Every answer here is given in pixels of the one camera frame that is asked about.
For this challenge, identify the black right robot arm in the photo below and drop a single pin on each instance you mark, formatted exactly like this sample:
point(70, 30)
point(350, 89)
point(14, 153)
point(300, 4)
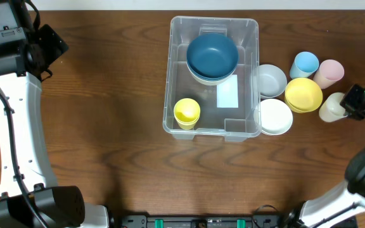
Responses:
point(347, 199)

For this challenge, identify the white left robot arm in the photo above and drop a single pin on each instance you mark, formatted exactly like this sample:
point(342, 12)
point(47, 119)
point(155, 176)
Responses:
point(30, 195)

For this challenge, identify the white label in container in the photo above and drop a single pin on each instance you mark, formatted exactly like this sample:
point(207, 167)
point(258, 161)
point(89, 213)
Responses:
point(227, 93)

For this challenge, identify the yellow cup front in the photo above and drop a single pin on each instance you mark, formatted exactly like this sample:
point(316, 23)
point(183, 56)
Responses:
point(186, 125)

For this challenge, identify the dark blue bowl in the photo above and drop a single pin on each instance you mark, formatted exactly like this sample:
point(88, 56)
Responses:
point(212, 48)
point(212, 71)

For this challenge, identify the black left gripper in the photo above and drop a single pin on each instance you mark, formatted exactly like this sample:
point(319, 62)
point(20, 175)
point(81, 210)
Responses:
point(54, 42)

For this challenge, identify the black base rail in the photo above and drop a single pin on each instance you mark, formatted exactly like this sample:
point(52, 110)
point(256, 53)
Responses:
point(254, 221)

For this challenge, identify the cream beige bowl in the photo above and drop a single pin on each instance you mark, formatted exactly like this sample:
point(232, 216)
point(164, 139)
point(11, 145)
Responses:
point(208, 82)

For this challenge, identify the grey small bowl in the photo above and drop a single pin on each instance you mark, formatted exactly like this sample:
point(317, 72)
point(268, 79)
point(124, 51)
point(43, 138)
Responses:
point(273, 81)

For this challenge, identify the white small bowl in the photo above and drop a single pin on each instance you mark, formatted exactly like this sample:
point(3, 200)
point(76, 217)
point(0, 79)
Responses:
point(276, 117)

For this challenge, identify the clear plastic storage container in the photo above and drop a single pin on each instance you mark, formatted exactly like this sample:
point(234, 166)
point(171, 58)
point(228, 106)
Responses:
point(234, 124)

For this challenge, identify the yellow cup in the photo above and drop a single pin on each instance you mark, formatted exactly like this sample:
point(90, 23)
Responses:
point(186, 125)
point(187, 110)

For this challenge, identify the pink cup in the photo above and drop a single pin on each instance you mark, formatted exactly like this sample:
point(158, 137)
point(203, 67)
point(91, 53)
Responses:
point(329, 72)

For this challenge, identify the yellow small bowl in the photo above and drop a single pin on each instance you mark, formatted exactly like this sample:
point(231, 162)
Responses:
point(303, 95)

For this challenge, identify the cream white cup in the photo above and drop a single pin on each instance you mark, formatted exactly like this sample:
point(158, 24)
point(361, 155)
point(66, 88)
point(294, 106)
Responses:
point(331, 110)

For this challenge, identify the light blue cup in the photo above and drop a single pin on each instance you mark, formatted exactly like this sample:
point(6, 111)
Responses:
point(304, 65)

